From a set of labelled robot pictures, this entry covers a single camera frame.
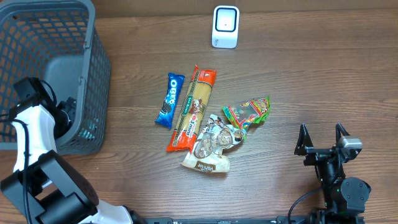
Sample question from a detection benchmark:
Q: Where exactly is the green candy bag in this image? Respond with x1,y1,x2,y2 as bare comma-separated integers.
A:
222,96,271,131

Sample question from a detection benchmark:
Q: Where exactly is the grey plastic basket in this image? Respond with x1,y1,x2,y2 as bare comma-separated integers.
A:
1,0,111,154

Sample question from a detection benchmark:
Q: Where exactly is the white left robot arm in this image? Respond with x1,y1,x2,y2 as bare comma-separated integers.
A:
1,77,134,224

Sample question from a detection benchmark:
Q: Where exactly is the white brown cookie bag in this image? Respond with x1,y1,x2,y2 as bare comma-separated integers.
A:
182,114,246,173

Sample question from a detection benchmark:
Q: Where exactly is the white barcode scanner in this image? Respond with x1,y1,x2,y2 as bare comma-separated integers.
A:
211,5,240,49

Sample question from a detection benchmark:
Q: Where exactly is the blue packet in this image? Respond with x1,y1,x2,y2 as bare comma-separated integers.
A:
155,73,185,129

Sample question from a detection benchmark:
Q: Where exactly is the orange pasta packet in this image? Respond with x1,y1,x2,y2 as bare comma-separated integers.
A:
166,65,216,152

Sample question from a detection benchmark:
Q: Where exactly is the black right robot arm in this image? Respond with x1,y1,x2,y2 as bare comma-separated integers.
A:
294,123,371,223

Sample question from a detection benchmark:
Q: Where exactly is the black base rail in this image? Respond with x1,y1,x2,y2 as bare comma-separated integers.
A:
136,216,366,224

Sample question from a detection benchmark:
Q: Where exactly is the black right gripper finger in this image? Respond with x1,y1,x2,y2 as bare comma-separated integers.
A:
294,123,313,156
335,123,350,146

